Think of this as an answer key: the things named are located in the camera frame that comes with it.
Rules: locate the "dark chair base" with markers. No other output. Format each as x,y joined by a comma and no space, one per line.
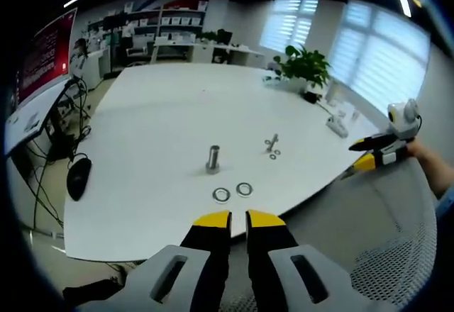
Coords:
95,287

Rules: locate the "white power strip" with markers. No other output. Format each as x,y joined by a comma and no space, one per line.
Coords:
337,126

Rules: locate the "person's right hand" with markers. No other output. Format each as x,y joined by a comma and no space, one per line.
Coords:
415,149

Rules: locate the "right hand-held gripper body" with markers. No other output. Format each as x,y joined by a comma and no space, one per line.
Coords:
404,122

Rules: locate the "large window with blinds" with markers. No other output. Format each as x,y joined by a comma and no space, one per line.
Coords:
383,60

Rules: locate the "white background desk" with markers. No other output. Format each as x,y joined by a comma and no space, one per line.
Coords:
213,51

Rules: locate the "green potted plant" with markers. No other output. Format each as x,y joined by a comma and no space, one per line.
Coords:
305,65

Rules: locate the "white tilted stand desk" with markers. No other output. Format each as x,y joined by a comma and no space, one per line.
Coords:
33,117

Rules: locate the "small window with blinds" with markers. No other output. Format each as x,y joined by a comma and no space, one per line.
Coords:
289,25

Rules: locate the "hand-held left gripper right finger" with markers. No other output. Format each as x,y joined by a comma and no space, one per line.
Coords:
269,255

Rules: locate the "large steel threaded stud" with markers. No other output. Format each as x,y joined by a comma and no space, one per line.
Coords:
213,159

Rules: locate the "black computer mouse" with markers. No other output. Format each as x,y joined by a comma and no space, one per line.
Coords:
78,179

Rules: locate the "white storage shelving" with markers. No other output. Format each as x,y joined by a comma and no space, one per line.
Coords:
166,21

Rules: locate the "grey mesh chair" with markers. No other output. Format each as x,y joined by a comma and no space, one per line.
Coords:
372,227

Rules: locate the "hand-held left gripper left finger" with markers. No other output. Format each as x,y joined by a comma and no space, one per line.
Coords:
209,255

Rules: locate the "large red screen monitor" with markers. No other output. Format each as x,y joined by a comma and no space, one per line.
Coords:
46,56

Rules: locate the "small black object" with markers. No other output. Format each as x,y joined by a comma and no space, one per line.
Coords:
313,98

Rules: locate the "small steel threaded stud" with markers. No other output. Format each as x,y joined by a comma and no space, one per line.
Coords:
272,142

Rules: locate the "large steel washer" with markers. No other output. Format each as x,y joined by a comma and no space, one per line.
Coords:
244,189
221,194

